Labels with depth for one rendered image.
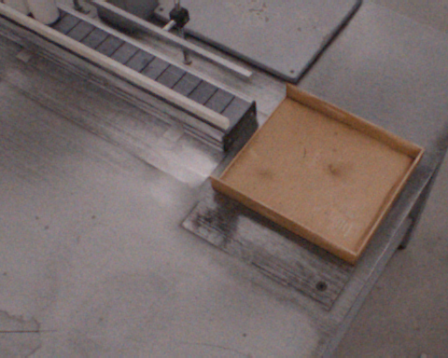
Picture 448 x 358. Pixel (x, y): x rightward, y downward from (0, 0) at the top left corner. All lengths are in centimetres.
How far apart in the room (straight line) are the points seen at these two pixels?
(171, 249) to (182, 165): 18
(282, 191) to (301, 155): 9
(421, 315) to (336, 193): 90
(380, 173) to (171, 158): 39
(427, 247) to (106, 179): 118
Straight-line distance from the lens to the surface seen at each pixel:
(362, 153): 120
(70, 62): 136
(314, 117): 124
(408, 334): 194
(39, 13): 140
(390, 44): 140
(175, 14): 125
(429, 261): 205
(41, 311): 111
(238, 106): 120
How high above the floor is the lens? 181
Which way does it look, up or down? 61 degrees down
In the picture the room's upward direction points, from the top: 2 degrees clockwise
